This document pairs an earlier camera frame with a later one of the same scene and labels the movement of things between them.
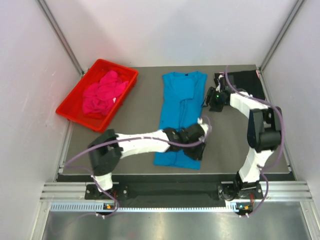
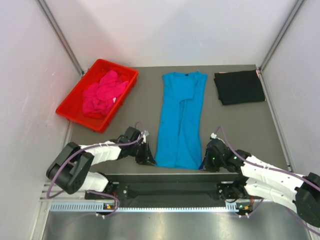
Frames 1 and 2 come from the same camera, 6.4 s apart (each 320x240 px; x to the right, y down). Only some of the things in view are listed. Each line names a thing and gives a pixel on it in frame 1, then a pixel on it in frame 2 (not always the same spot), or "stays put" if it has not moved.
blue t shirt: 182,99 stays put
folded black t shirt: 248,81 stays put
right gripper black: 209,100 -> 206,165
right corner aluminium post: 281,34 stays put
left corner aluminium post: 61,36 stays put
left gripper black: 196,154 -> 147,158
